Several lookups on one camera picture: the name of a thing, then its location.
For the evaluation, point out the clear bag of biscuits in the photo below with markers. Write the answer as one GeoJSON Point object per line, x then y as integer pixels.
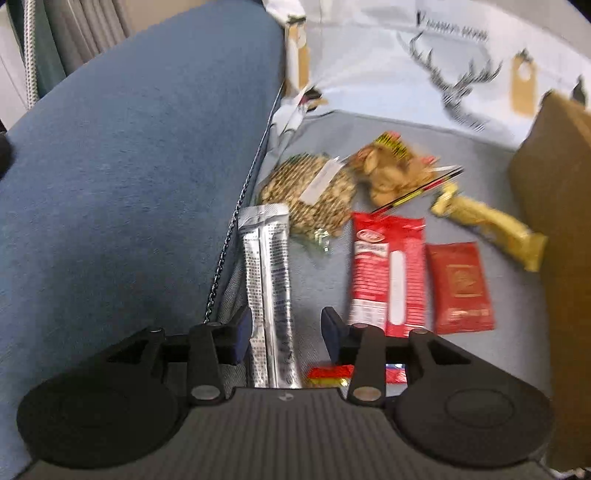
{"type": "Point", "coordinates": [395, 172]}

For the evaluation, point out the long red spicy strip packet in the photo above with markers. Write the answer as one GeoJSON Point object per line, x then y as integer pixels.
{"type": "Point", "coordinates": [389, 270]}

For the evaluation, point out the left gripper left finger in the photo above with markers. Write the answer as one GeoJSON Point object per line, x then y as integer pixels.
{"type": "Point", "coordinates": [210, 345]}

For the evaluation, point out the red blue white packet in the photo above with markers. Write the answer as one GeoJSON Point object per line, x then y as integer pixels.
{"type": "Point", "coordinates": [396, 374]}

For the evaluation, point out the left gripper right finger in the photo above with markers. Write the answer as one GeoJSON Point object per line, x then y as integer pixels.
{"type": "Point", "coordinates": [368, 345]}

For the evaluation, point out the yellow snack bar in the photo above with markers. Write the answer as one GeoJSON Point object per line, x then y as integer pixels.
{"type": "Point", "coordinates": [512, 236]}

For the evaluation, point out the silver foil stick packet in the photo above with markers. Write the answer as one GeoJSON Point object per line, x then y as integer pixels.
{"type": "Point", "coordinates": [265, 230]}

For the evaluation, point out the red square candy packet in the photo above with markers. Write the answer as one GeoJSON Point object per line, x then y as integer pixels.
{"type": "Point", "coordinates": [462, 300]}

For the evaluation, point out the red-ended nut candy bar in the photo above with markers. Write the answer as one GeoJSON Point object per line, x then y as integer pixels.
{"type": "Point", "coordinates": [330, 376]}

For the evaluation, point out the brown cardboard box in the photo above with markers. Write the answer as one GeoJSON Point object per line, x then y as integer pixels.
{"type": "Point", "coordinates": [550, 177]}

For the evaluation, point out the round seed cracker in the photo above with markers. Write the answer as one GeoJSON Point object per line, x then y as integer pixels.
{"type": "Point", "coordinates": [318, 191]}

